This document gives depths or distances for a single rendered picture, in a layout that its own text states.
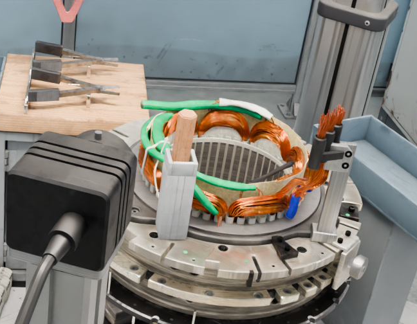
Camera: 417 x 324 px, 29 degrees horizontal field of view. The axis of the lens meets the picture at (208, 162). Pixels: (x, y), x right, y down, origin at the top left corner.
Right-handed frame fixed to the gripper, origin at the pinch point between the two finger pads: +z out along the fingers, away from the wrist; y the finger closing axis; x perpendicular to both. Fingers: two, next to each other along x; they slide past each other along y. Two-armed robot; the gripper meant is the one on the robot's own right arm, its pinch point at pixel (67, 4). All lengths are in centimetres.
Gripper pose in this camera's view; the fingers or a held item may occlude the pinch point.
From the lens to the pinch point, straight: 114.0
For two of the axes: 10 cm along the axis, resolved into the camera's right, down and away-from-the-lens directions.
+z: -1.2, 8.5, 5.2
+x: 9.8, 0.3, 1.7
